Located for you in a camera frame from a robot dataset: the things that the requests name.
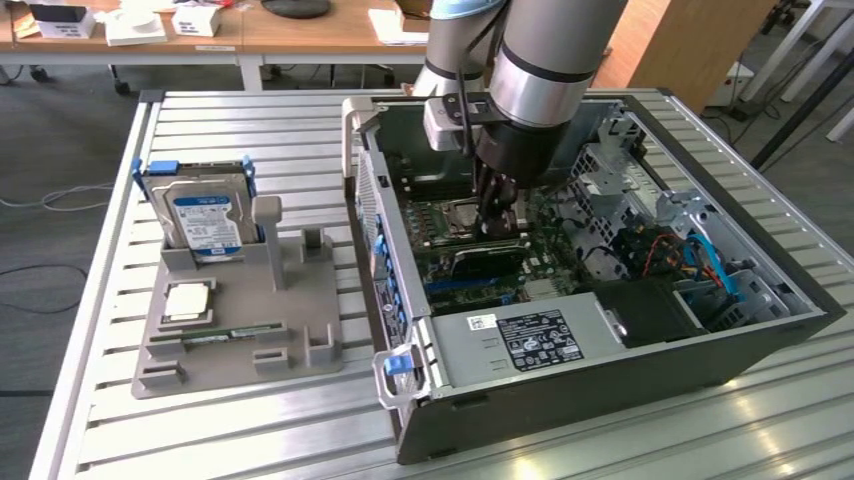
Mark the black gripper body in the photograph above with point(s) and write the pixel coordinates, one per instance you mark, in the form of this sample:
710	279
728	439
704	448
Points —
524	152

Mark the black graphics card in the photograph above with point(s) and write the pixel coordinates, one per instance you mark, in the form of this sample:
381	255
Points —
488	262

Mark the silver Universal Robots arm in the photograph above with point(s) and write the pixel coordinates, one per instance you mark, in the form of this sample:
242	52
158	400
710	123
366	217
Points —
554	50

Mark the green motherboard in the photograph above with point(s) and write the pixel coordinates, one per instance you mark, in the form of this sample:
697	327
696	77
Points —
550	270

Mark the blue expansion slot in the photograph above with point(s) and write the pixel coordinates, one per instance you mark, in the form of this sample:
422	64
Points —
461	285

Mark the metal disk bay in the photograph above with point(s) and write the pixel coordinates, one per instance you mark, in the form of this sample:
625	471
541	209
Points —
701	215

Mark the black fan shroud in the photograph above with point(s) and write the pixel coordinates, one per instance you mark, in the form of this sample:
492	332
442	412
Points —
648	310

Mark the grey power supply unit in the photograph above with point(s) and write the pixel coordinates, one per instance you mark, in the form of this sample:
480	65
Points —
481	360

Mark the white paper stack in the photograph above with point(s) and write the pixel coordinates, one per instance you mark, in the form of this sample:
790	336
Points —
401	32

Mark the wooden cabinet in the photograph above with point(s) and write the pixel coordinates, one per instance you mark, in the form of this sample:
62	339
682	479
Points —
694	50

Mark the brown cardboard box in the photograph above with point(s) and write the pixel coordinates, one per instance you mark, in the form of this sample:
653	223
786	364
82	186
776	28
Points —
410	10

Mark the blue case latch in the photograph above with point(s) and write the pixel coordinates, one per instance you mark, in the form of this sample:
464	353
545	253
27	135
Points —
397	365

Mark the white socket box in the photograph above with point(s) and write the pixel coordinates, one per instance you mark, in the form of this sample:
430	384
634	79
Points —
734	80

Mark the black open PC case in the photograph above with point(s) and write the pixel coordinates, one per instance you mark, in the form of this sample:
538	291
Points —
601	400

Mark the grey plastic parts rack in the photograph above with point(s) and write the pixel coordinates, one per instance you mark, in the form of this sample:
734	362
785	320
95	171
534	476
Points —
247	300

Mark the black slanted pole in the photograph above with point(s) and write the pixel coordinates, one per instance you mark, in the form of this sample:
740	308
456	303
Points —
802	112

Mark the hard disk with blue rails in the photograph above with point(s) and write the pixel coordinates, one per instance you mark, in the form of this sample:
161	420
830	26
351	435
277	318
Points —
201	215

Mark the black round base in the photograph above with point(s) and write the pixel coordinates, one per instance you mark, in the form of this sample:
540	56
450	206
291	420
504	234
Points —
294	7

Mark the silver CPU chip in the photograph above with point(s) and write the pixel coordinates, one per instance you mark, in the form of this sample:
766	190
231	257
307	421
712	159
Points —
187	302

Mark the white labelled box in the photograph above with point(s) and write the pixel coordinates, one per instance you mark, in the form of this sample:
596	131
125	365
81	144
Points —
197	22

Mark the white boxes on desk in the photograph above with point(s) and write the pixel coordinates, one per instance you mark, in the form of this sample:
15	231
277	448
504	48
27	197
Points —
134	32

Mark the wooden desk with white legs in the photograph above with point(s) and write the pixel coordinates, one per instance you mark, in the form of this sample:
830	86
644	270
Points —
81	44

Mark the white box with black lid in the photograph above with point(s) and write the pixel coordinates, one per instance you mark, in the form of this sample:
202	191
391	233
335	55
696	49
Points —
63	27

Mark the brown cardboard piece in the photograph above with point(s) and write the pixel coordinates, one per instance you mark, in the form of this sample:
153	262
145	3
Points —
26	25

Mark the CPU socket with metal frame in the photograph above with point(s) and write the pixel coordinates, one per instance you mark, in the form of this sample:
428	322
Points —
460	215

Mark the perforated metal bracket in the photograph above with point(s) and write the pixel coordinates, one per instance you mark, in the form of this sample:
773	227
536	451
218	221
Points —
601	200

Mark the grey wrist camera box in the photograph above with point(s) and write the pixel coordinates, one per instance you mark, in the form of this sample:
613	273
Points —
444	130

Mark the white table frame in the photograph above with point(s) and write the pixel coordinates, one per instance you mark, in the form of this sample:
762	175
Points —
769	60

